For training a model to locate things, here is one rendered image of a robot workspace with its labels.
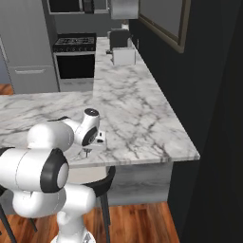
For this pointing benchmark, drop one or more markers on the grey fridge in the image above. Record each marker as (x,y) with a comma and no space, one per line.
(27,47)

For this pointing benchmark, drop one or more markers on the dark grey coffee machine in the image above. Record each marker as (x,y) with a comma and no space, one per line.
(119,38)

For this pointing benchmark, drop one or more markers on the black stool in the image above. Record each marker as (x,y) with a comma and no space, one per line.
(5,221)
(104,190)

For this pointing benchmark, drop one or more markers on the steel wall cupboard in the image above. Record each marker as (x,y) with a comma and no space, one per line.
(124,9)

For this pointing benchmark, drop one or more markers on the grey counter base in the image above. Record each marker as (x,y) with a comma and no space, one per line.
(139,183)

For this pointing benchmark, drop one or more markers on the brown framed window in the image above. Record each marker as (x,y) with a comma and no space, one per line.
(164,19)

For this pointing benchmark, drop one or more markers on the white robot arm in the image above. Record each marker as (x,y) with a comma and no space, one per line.
(38,171)

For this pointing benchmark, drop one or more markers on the black and steel oven range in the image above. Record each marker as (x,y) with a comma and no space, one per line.
(75,60)

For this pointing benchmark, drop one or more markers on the white toaster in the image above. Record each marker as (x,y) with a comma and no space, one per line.
(124,56)

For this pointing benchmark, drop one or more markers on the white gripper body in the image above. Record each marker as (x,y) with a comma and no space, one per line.
(95,146)

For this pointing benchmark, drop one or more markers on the steel microwave oven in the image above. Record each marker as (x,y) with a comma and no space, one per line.
(79,6)

